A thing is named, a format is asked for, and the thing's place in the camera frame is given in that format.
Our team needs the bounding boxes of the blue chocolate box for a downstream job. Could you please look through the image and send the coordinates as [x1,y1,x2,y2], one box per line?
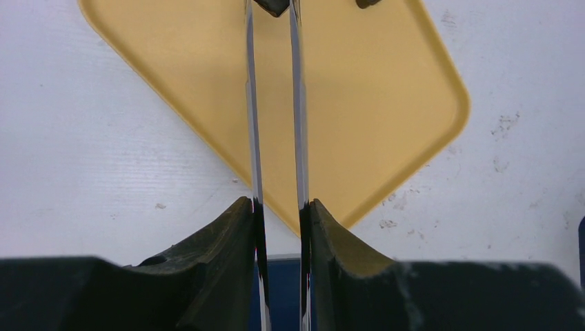
[578,217,585,290]

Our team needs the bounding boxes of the yellow tray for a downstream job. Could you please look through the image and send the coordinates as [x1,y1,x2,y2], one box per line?
[79,1,470,233]

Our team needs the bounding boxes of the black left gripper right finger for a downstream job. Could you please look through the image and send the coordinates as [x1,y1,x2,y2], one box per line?
[310,200,584,330]

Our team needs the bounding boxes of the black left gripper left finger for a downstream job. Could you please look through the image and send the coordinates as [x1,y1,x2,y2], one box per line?
[1,197,255,330]

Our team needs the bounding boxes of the blue box lid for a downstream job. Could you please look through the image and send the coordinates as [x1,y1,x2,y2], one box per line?
[244,254,318,331]

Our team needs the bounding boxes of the metal tweezers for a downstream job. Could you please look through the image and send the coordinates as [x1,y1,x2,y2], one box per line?
[244,1,312,330]

